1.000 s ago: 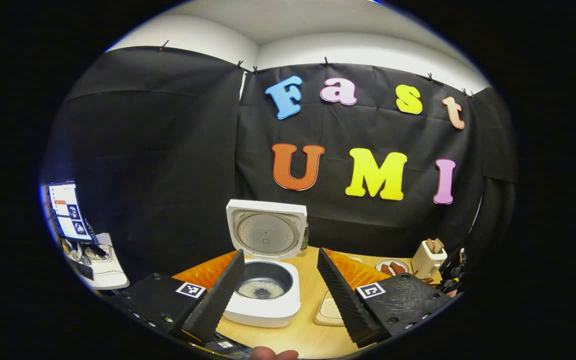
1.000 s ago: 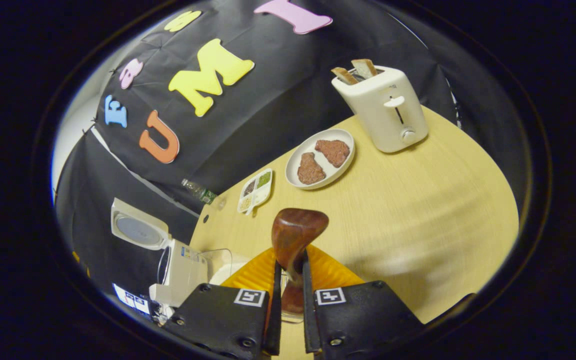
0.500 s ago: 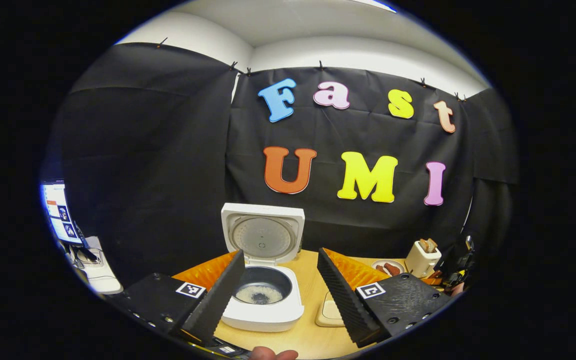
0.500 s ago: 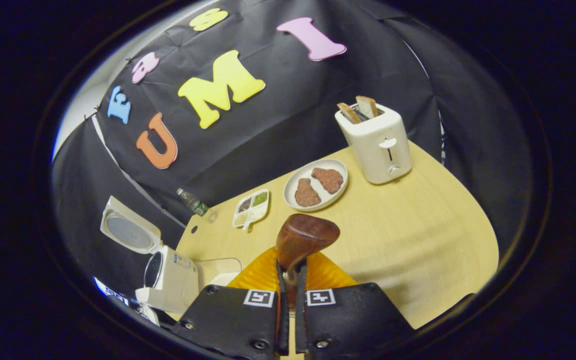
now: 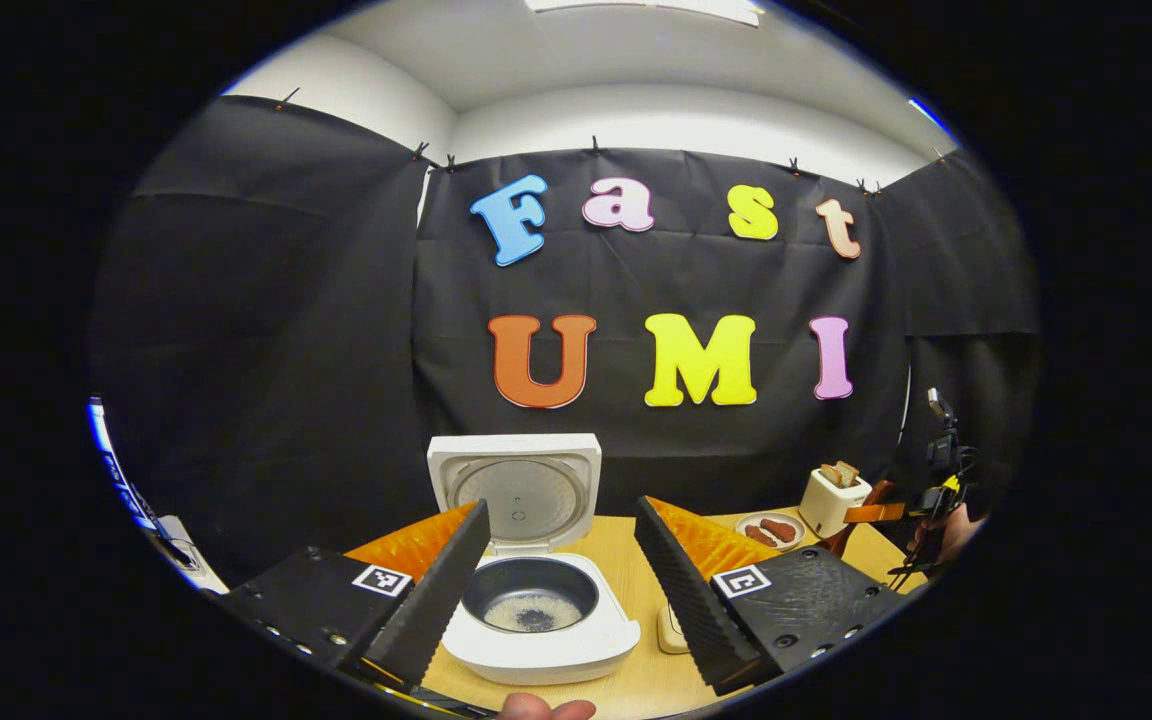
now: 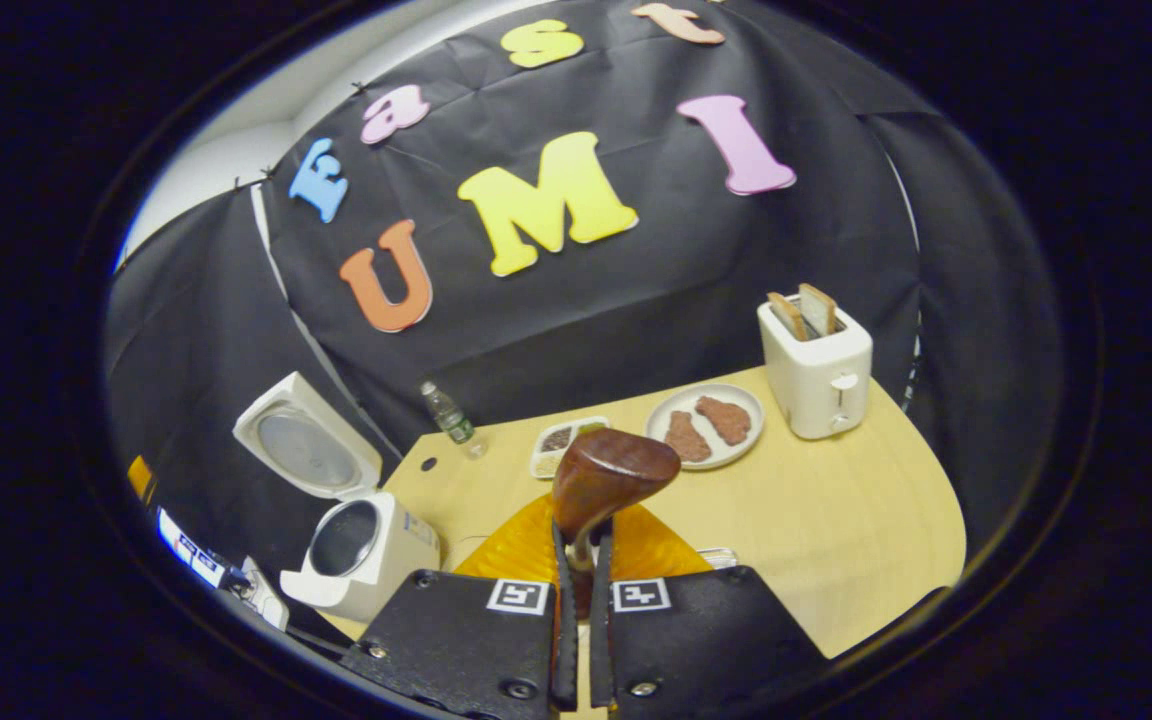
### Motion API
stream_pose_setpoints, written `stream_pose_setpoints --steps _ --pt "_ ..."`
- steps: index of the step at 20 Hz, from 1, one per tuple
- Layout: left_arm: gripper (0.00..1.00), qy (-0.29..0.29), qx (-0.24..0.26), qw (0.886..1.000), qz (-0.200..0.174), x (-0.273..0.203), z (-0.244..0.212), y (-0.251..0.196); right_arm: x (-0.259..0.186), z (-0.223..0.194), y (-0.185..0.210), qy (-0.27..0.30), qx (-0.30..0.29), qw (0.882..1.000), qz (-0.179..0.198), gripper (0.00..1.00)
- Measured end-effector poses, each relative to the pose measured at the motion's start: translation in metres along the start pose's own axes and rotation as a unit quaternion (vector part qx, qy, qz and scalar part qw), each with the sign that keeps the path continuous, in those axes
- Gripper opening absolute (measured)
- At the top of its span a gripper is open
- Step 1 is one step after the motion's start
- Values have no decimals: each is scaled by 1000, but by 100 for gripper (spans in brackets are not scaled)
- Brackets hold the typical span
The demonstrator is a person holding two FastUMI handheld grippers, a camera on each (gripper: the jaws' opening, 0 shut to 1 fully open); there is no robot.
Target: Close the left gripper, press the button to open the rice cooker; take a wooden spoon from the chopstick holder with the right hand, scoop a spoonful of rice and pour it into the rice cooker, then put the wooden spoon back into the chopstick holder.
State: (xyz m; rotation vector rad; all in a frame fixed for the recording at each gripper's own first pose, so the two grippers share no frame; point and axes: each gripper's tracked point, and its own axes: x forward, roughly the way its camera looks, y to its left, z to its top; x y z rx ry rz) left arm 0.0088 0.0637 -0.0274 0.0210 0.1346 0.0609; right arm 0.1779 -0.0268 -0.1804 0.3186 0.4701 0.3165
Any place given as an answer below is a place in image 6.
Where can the brown meat piece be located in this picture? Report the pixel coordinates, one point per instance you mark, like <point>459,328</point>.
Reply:
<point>724,420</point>
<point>686,438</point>

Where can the white rice cooker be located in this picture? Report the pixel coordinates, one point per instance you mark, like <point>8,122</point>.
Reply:
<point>366,560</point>

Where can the white toaster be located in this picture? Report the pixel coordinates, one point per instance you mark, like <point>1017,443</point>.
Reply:
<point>821,385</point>

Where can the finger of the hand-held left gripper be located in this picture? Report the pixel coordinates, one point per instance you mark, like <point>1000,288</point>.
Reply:
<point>141,480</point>

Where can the brown wooden spoon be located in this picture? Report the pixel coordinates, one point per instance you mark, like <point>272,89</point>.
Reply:
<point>606,480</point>

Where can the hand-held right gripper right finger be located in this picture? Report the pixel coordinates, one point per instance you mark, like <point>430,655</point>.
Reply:
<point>706,640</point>

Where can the white round plate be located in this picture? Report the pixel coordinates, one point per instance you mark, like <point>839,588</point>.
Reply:
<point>751,405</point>

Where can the clear plastic water bottle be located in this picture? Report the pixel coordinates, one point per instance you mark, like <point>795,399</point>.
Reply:
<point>448,415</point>

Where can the lit computer screen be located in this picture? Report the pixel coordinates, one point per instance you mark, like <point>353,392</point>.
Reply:
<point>191,550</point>

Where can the white divided grain dish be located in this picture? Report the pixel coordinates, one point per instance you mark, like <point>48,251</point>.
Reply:
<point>561,445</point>

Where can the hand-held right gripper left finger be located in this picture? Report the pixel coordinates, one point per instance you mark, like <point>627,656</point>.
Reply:
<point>456,640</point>

